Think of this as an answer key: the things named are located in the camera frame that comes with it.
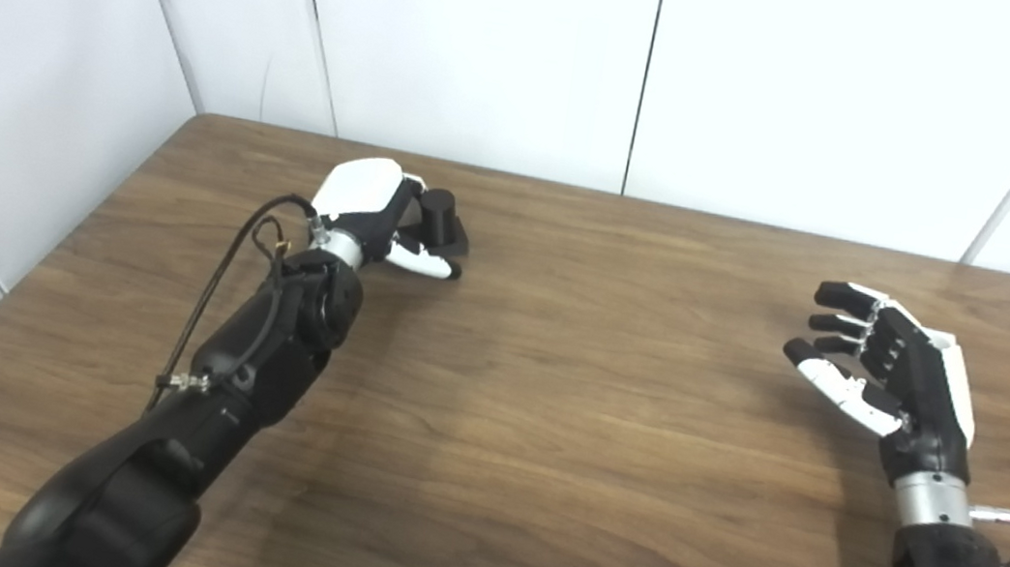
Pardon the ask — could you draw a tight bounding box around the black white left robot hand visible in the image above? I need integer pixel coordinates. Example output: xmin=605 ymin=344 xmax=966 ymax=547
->
xmin=303 ymin=150 xmax=479 ymax=284

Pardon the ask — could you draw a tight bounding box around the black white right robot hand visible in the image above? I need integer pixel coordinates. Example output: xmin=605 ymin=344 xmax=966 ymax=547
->
xmin=769 ymin=275 xmax=995 ymax=490

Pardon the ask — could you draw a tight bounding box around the black peg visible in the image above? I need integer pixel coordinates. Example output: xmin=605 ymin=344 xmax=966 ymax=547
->
xmin=412 ymin=186 xmax=479 ymax=260

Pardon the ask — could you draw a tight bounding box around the thin black left arm wire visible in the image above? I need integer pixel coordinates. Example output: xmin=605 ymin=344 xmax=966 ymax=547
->
xmin=231 ymin=214 xmax=298 ymax=391

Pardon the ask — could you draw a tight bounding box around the thick black left wrist cable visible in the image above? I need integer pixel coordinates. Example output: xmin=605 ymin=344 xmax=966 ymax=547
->
xmin=144 ymin=178 xmax=324 ymax=433

